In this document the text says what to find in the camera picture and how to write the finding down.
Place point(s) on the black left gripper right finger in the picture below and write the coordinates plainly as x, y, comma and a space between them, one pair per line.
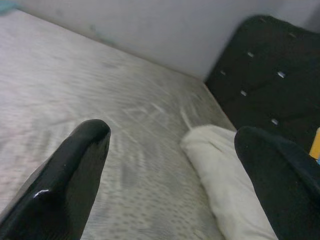
282, 185

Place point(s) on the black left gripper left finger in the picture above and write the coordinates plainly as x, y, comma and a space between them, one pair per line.
60, 185

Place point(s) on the blue yellow children's book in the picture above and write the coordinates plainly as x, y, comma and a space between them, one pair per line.
315, 150

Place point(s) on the white printed pillow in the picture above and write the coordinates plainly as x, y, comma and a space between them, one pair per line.
220, 175

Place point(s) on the quilted white mattress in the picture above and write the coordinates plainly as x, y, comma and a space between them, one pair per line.
100, 87

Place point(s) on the black tufted headboard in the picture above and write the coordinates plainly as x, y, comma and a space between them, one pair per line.
270, 75

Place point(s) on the teal patchwork dotted blanket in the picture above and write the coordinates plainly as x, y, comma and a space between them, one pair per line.
5, 6

